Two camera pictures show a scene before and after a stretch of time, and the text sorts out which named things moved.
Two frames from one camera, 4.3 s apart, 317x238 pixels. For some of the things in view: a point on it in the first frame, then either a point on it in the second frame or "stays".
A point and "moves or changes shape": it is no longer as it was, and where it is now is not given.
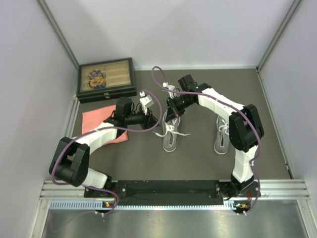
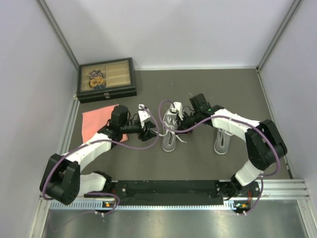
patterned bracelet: [96, 73] stays
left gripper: [148, 121] -> [148, 134]
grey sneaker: [222, 136] stays
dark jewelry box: [105, 80] stays
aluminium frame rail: [293, 189] stays
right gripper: [170, 115] -> [182, 124]
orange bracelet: [96, 81] stays
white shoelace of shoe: [170, 128] moves or changes shape
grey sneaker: [170, 132] stays
